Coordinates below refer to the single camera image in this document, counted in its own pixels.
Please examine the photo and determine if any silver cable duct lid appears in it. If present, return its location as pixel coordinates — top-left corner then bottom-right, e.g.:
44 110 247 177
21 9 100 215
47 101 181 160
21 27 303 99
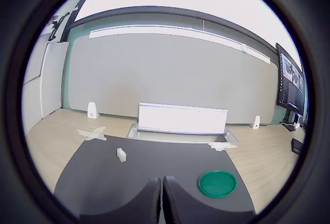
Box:
138 102 228 135

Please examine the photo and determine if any small white plastic terminal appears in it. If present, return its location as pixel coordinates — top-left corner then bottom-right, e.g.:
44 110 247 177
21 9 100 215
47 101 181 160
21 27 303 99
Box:
116 147 128 163

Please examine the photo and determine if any black computer monitor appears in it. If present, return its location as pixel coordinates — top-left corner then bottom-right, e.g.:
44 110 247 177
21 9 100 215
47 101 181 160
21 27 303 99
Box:
275 43 307 116

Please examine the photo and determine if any small black desk object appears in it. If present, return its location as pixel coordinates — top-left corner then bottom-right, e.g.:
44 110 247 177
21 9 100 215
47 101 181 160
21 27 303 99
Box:
291 137 304 155

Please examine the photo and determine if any black monitor stand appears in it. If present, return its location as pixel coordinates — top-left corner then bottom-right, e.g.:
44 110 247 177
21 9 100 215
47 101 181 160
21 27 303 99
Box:
283 110 297 127

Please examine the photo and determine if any white tape strip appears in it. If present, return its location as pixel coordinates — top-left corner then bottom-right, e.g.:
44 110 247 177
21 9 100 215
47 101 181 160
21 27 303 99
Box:
208 142 238 149
86 126 107 142
213 143 228 153
76 128 108 142

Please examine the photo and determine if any round green lid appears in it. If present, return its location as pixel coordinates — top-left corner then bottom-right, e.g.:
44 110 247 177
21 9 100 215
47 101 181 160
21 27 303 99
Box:
198 169 238 198

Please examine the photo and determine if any white side panel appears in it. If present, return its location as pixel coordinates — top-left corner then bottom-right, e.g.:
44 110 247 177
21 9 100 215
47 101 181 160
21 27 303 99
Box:
40 41 70 120

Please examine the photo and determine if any small white table bracket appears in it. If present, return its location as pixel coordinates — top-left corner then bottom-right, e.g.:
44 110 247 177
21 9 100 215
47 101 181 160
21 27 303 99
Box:
249 115 261 130
87 101 100 119

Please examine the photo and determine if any grey partition panel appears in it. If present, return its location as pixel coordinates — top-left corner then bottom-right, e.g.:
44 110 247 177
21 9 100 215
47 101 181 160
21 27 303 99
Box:
61 25 278 127

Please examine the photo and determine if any dark grey table mat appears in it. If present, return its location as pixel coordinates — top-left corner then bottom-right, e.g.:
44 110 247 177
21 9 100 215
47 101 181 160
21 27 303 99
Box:
53 134 256 216

